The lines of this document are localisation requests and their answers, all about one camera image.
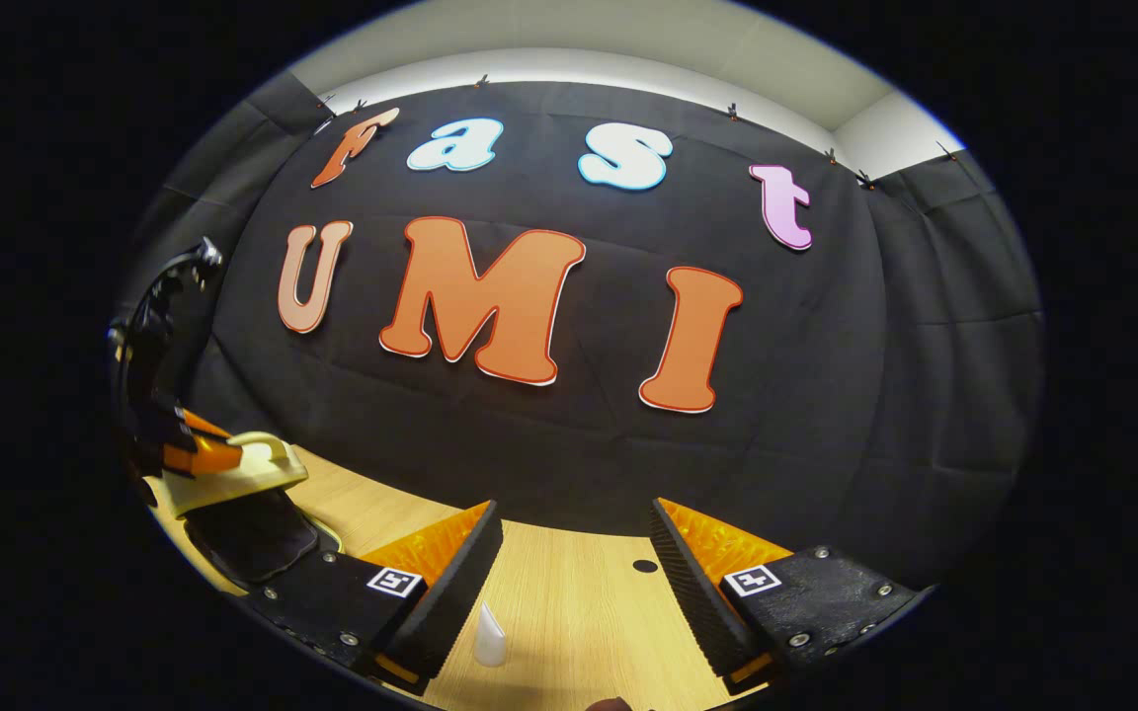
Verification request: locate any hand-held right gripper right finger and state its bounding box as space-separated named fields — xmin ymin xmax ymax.
xmin=648 ymin=497 xmax=934 ymax=695

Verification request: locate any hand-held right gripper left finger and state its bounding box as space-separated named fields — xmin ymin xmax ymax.
xmin=241 ymin=499 xmax=506 ymax=697

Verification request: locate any cream yellow suitcase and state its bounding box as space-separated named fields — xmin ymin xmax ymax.
xmin=149 ymin=432 xmax=345 ymax=586

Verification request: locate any white squeeze tube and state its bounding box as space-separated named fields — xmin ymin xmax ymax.
xmin=473 ymin=602 xmax=509 ymax=668

